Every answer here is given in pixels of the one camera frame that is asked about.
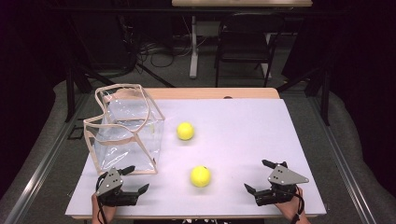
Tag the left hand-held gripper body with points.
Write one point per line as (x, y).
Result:
(109, 184)

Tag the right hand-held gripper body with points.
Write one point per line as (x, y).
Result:
(285, 178)

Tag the clear plastic bag beige trim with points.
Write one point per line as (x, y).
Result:
(130, 149)

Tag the yellow tennis ball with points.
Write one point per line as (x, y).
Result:
(200, 176)
(185, 131)

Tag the person's left hand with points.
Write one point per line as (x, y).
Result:
(107, 213)

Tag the person's right hand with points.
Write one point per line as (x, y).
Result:
(291, 209)

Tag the black chair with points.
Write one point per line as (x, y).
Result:
(246, 46)

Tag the white desk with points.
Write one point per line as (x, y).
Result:
(194, 62)

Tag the aluminium rail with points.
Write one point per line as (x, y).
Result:
(342, 168)
(40, 169)

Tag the small black frame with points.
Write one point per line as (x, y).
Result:
(71, 137)

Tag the black metal stand post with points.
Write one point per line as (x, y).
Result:
(70, 93)

